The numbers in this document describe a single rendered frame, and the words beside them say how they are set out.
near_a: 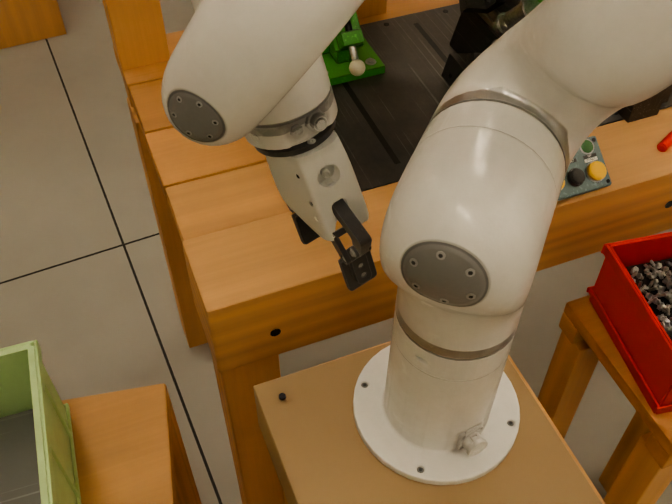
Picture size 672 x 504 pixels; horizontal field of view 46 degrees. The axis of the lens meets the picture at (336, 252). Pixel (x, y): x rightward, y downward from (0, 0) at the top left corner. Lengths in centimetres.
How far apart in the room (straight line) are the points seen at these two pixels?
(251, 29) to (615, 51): 22
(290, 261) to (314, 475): 34
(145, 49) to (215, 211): 41
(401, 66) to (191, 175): 44
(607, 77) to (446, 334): 29
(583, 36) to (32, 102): 264
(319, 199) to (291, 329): 49
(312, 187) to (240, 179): 59
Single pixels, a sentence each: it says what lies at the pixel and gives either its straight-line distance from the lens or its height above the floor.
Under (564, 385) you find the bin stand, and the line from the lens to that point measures 134.
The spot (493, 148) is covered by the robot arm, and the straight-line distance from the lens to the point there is 58.
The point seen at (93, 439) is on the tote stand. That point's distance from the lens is 112.
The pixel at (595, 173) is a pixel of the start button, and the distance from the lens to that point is 124.
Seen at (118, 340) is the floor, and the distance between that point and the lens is 220.
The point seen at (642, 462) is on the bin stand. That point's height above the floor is 70.
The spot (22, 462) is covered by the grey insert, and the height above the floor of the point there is 85.
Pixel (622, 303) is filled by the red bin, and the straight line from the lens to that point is 116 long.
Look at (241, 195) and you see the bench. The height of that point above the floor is 88.
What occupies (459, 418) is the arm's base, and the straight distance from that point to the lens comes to 84.
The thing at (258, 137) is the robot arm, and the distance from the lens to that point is 66.
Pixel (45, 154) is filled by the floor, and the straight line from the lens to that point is 280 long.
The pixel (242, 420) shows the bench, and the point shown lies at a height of 59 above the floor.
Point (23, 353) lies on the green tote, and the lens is 101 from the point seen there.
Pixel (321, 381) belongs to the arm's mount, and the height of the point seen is 94.
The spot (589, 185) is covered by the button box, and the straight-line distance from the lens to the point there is 125.
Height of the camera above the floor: 173
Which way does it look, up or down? 48 degrees down
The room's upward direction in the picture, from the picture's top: straight up
